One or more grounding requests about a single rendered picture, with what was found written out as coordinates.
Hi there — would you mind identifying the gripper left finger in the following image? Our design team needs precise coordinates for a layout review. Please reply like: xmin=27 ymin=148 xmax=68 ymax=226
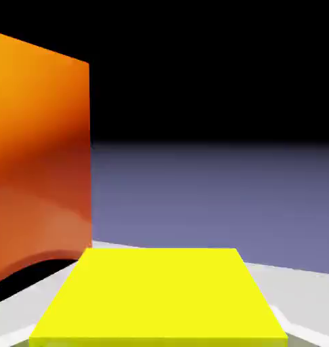
xmin=0 ymin=323 xmax=37 ymax=347

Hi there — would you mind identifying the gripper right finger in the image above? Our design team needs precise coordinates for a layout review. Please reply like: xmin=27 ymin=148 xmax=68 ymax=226
xmin=269 ymin=304 xmax=329 ymax=347

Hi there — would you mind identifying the small yellow cube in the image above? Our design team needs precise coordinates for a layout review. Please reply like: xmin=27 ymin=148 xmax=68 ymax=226
xmin=28 ymin=247 xmax=289 ymax=347

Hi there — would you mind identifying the large orange box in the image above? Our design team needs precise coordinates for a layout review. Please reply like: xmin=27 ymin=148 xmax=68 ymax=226
xmin=0 ymin=30 xmax=93 ymax=288

